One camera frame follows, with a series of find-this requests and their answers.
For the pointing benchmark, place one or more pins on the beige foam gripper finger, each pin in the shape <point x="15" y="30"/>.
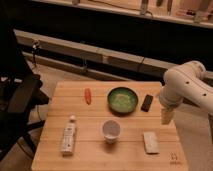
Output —
<point x="167" y="115"/>

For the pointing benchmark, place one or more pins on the red orange pepper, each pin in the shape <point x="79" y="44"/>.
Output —
<point x="87" y="96"/>

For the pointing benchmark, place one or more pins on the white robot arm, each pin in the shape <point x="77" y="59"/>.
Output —
<point x="185" y="81"/>

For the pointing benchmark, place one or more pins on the black rectangular block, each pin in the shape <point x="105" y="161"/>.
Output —
<point x="147" y="103"/>

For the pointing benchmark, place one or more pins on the white sponge block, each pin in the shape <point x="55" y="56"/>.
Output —
<point x="151" y="143"/>

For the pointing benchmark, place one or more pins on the green bowl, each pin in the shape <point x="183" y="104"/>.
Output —
<point x="122" y="100"/>

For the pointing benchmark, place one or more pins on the white paper cup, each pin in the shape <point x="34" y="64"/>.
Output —
<point x="111" y="130"/>

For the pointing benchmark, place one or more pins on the white plastic bottle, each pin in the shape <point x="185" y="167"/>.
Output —
<point x="68" y="139"/>

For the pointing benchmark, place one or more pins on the black office chair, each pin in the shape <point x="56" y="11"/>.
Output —
<point x="20" y="92"/>

